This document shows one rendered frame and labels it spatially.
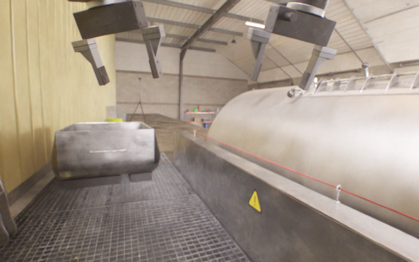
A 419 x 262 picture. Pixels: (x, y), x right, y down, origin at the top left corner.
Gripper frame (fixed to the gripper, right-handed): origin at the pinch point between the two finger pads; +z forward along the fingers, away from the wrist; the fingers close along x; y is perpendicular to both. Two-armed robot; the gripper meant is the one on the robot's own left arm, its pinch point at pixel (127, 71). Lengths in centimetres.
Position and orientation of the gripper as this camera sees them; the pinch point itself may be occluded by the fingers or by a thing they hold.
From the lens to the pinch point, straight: 51.1
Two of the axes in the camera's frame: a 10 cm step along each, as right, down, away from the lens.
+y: 0.9, -5.1, 8.6
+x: -9.9, 0.7, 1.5
